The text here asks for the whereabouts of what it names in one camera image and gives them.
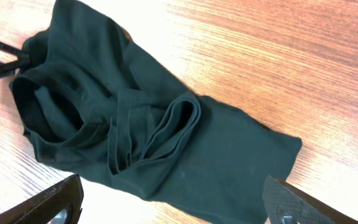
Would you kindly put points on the black polo shirt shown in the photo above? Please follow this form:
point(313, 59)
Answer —
point(94, 103)

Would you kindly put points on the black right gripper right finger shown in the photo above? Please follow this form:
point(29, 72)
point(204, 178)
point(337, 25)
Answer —
point(286, 204)

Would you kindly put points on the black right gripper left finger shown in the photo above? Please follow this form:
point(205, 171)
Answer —
point(60, 204)

